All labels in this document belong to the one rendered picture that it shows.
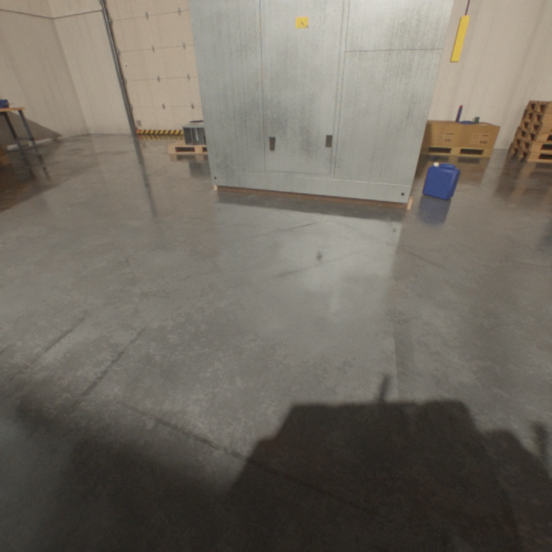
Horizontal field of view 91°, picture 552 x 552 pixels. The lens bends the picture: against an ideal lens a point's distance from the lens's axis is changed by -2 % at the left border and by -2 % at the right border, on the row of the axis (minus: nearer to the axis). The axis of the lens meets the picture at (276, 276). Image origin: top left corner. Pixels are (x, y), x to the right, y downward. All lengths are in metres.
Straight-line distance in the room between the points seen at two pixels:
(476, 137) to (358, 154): 3.71
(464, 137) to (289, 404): 5.67
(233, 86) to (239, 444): 2.82
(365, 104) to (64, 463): 2.85
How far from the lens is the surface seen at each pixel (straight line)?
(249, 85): 3.03
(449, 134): 6.15
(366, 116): 2.79
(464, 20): 3.57
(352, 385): 1.25
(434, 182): 3.53
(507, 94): 7.46
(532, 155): 6.61
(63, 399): 1.46
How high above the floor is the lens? 1.00
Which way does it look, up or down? 34 degrees down
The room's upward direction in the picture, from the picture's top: 1 degrees counter-clockwise
